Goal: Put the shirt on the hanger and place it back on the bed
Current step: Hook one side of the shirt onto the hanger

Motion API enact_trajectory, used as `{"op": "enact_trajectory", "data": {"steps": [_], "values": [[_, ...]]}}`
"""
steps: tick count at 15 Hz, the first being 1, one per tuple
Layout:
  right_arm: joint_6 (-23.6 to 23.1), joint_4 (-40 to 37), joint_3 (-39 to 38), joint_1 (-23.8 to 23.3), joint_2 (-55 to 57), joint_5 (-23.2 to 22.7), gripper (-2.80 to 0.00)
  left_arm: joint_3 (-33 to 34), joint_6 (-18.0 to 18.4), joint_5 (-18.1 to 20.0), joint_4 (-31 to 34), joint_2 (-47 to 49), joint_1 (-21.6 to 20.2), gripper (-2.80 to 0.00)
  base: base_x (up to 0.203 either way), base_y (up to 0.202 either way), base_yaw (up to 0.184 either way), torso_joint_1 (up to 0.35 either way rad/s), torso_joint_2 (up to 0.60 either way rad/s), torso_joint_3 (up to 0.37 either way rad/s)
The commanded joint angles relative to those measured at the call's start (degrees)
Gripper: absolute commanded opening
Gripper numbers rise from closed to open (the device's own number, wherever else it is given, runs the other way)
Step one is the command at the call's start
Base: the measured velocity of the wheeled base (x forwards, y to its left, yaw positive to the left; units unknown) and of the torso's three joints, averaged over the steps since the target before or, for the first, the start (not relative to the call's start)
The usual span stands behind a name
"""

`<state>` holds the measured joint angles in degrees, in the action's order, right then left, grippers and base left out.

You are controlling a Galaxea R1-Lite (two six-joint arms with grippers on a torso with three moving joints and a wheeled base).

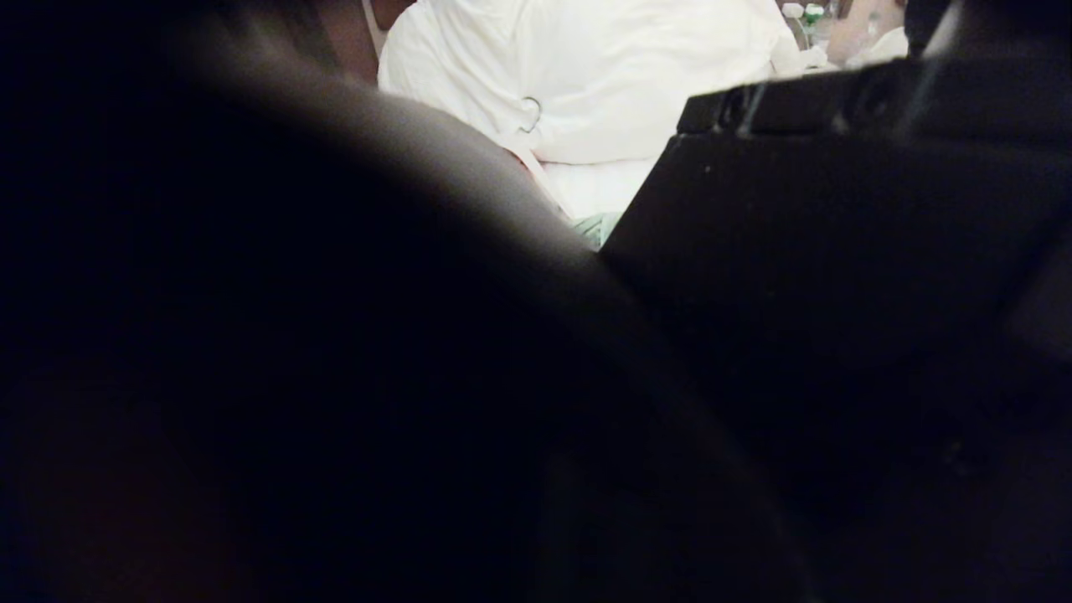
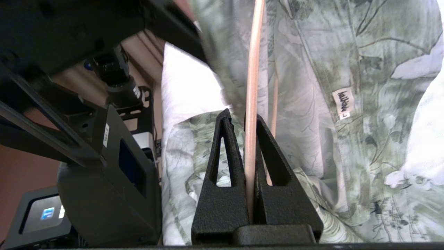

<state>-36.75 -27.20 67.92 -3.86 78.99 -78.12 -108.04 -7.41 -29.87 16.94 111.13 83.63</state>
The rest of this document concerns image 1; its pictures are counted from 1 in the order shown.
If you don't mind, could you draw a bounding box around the small green plant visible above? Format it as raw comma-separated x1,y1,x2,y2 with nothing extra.
783,3,830,43

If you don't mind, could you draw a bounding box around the green floral button shirt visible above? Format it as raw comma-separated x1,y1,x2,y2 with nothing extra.
574,212,625,250

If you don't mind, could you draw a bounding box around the white pillow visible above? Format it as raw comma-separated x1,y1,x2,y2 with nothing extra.
377,0,809,166

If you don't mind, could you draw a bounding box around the white plastic hanger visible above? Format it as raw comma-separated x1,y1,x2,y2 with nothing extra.
502,96,579,220

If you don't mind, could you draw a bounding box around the bed with white sheet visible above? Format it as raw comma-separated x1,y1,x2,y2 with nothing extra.
543,157,662,220

